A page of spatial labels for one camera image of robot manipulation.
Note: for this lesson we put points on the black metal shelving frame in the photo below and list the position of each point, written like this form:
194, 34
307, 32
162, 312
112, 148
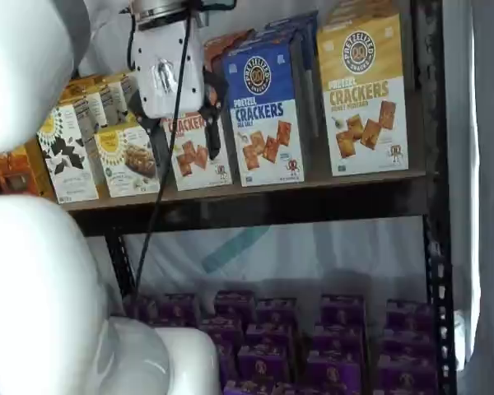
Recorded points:
271, 210

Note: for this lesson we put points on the grey fabric curtain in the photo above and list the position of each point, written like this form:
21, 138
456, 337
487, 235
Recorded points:
490, 164

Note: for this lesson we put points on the white backdrop sheet teal print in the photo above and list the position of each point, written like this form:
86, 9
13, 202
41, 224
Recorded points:
313, 247

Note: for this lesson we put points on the purple Annie's box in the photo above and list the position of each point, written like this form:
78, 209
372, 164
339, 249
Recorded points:
276, 312
181, 308
259, 387
269, 337
228, 362
146, 310
333, 372
222, 331
405, 374
337, 341
341, 308
407, 314
407, 343
263, 364
234, 304

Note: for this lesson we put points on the Simple Mills almond bars box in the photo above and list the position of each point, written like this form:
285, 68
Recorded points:
113, 103
128, 88
127, 164

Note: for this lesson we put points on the blue white pretzel crackers box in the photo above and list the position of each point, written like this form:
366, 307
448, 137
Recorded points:
292, 20
276, 36
263, 123

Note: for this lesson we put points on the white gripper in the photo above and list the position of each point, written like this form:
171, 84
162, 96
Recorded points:
169, 53

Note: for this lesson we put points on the orange yellow Revival box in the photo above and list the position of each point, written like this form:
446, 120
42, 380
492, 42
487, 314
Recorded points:
16, 173

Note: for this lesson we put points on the Simple Mills Sweet Thins box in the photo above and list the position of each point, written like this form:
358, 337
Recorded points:
86, 111
99, 78
66, 164
82, 88

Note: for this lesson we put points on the yellow white pretzel crackers box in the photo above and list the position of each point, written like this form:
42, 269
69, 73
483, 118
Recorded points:
362, 123
354, 8

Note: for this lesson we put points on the wooden shelf board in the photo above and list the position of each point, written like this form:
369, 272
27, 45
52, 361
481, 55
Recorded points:
313, 185

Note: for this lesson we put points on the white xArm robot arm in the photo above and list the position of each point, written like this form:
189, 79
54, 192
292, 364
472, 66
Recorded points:
24, 288

